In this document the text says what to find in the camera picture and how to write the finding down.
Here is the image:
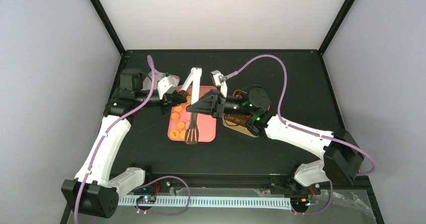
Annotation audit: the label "metal tongs white handles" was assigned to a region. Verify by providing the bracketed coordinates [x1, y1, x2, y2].
[179, 67, 203, 145]

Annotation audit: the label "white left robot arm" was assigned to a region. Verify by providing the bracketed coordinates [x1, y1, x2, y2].
[61, 68, 184, 218]

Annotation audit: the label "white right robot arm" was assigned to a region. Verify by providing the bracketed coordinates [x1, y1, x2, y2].
[186, 86, 364, 193]

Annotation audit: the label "silver metal tin lid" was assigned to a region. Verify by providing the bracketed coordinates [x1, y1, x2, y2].
[142, 72, 180, 94]

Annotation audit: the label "pink plastic tray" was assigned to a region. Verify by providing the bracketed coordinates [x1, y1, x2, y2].
[167, 86, 217, 142]

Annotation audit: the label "gold cookie tin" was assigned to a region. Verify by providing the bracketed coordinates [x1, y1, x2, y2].
[223, 87, 271, 138]

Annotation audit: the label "yellow biscuit red cross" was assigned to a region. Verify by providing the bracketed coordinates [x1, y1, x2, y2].
[168, 129, 180, 140]

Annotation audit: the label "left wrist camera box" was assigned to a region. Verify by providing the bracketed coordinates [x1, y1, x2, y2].
[156, 73, 180, 99]

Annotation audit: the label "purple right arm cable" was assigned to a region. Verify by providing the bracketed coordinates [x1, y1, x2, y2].
[226, 54, 377, 216]

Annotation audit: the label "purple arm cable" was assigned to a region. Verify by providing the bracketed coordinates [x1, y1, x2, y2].
[226, 54, 377, 216]
[73, 55, 191, 224]

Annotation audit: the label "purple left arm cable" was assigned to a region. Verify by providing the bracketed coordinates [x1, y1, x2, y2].
[73, 55, 191, 224]

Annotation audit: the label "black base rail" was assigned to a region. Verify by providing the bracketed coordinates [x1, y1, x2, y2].
[132, 172, 321, 197]

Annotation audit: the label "white slotted cable duct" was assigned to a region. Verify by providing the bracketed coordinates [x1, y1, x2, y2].
[118, 195, 292, 210]

